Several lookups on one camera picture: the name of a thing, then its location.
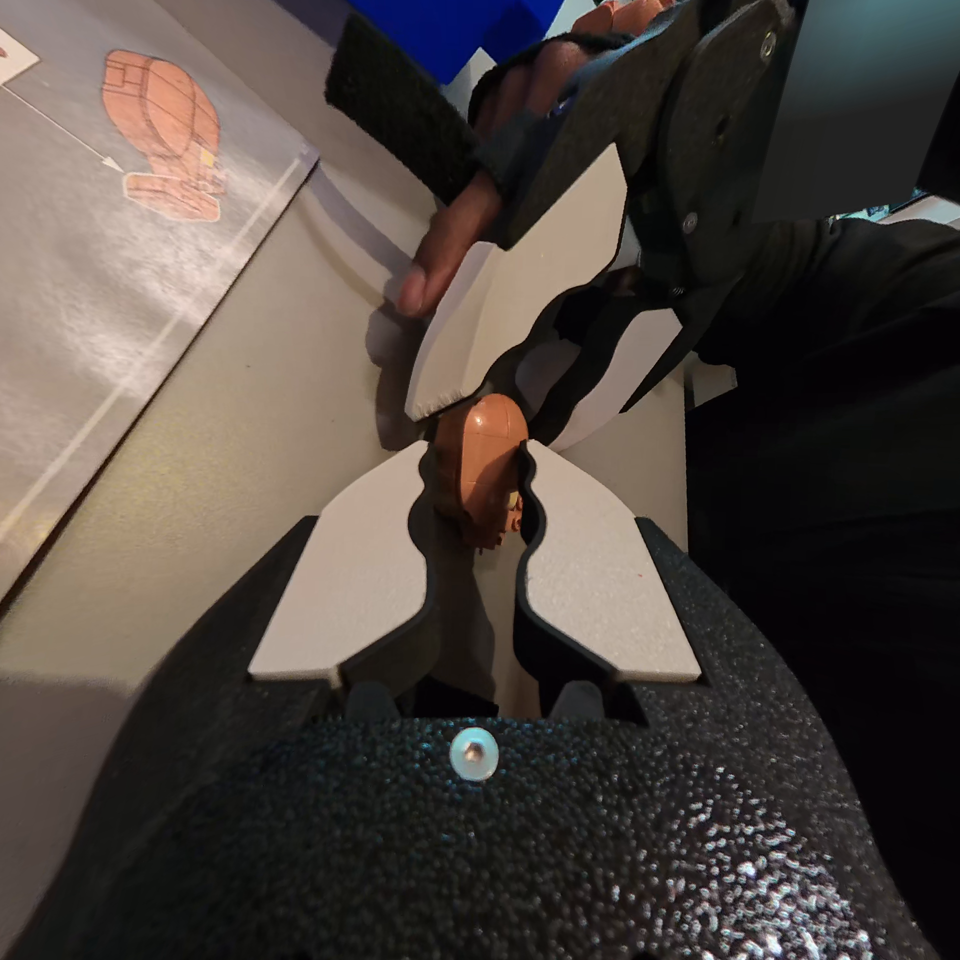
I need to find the grey instruction booklet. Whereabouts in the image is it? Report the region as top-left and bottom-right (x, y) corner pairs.
(0, 0), (319, 601)

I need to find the row of blue plastic bins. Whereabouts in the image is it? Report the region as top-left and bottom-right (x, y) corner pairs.
(348, 0), (568, 87)

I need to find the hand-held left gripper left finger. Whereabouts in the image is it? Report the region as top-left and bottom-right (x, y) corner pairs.
(248, 443), (436, 684)

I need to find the round brown brick assembly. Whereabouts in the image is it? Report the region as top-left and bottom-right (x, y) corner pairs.
(431, 393), (531, 550)

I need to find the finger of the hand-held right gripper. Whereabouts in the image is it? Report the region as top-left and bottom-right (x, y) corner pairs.
(530, 305), (685, 447)
(404, 143), (630, 421)

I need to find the grey desk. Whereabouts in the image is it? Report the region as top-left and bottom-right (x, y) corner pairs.
(0, 0), (691, 931)

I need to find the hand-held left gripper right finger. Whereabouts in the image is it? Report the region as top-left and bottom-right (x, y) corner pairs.
(515, 441), (703, 685)

